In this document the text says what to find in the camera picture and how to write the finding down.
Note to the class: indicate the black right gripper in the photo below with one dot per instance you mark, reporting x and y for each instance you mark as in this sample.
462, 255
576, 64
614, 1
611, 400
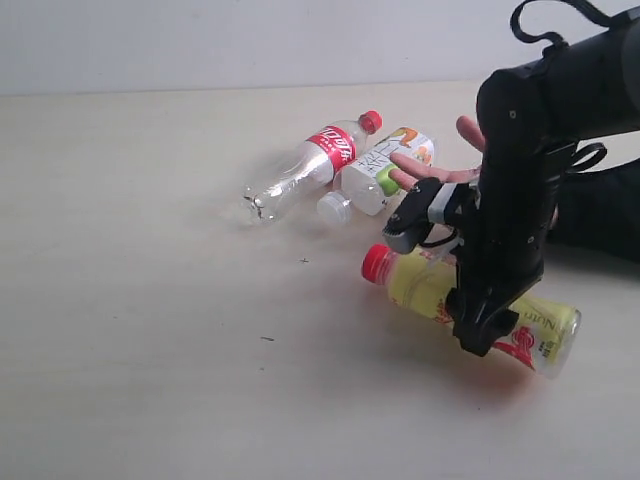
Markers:
489, 279

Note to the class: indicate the white tea bottle fruit label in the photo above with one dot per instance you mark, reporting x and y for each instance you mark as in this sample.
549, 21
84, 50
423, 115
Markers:
365, 184

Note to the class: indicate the yellow bottle red cap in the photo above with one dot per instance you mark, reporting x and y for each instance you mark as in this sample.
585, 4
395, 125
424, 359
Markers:
420, 281

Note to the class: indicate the clear cola bottle red label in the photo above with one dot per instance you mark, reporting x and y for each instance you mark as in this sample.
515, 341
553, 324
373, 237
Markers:
283, 183

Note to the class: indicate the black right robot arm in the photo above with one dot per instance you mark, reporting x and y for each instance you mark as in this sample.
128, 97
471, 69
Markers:
533, 118

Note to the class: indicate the person's forearm black sleeve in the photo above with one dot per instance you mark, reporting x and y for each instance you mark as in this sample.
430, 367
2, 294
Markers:
599, 211

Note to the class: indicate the person's open bare hand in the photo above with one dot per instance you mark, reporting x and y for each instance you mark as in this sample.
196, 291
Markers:
435, 172

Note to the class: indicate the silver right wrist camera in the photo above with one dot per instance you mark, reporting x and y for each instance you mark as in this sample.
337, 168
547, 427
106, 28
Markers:
428, 203

